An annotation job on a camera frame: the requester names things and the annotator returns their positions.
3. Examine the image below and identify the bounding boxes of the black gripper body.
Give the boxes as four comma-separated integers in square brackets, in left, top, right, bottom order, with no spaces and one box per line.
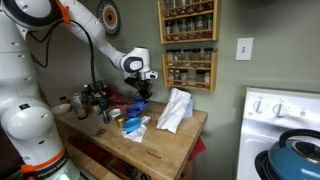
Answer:
[125,77,152,100]

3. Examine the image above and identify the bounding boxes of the blue mug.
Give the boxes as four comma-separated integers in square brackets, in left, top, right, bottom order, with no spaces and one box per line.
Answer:
[126,96,147,114]
[126,111,141,118]

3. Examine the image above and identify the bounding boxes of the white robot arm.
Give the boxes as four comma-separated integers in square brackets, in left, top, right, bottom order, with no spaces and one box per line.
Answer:
[0,0,158,180]

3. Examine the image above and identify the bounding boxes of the white paper bag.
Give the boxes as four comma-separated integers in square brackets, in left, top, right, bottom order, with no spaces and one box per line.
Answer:
[156,88,193,133]

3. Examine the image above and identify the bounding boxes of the blue plastic bowl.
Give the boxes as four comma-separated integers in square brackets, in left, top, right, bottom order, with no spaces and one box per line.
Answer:
[122,117,141,133]

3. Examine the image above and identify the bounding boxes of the gold metal cup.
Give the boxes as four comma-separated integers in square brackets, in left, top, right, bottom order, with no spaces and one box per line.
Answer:
[115,115,126,128]

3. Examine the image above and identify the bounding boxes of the white crumpled napkin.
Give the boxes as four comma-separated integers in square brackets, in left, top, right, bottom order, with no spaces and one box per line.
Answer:
[121,116,151,143]

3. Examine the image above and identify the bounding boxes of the lower wooden spice rack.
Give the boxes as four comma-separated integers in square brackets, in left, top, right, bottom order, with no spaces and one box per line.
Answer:
[162,48,218,92]

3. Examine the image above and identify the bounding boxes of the wooden spice rack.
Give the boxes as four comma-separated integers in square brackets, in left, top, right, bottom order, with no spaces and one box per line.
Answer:
[158,0,220,44]
[162,48,218,92]

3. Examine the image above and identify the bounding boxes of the wooden kitchen cart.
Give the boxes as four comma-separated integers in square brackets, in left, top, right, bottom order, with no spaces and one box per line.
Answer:
[56,101,208,180]

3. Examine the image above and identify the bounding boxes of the upper wooden spice rack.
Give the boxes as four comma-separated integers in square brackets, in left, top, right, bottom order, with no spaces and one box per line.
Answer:
[158,0,220,44]

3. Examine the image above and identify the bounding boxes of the red cloth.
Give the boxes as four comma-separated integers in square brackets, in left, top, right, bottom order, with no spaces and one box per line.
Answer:
[188,138,206,161]

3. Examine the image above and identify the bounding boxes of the white ceramic bowl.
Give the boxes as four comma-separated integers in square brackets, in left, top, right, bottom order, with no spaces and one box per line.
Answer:
[51,103,71,116]

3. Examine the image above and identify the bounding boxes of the white stove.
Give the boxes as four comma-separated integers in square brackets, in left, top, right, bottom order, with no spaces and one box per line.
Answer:
[236,87,320,180]

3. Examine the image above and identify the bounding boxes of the blue enamel pot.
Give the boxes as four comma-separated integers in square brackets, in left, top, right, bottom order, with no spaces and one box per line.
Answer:
[255,129,320,180]

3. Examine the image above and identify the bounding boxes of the white light switch plate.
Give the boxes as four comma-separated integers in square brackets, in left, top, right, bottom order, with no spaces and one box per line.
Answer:
[236,38,253,61]

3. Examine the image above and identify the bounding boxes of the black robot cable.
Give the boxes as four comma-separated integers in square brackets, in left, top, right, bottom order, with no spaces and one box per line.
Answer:
[25,19,108,111]

